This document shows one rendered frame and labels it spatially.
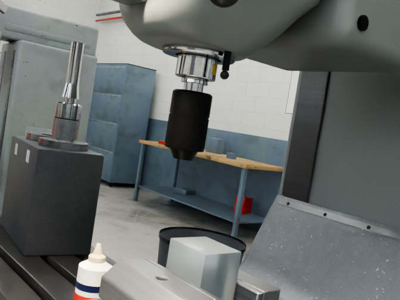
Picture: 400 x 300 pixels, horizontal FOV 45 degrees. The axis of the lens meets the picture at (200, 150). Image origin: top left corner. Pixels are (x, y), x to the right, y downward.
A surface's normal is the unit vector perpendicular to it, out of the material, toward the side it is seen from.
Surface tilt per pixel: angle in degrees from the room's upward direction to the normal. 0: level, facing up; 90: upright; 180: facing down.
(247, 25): 123
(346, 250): 63
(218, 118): 90
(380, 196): 90
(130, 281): 40
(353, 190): 90
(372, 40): 99
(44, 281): 0
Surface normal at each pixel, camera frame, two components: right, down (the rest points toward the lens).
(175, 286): 0.16, -0.99
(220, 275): 0.63, 0.14
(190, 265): -0.76, -0.09
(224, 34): 0.44, 0.66
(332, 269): -0.61, -0.53
